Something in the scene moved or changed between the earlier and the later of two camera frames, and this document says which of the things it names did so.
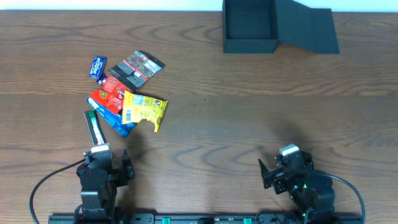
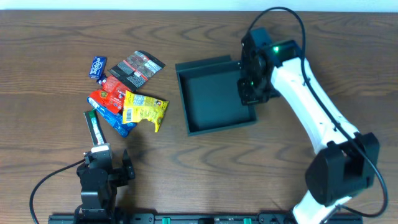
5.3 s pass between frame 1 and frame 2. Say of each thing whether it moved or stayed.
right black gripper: moved
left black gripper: stayed
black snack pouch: stayed
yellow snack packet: stayed
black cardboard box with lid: moved
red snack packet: stayed
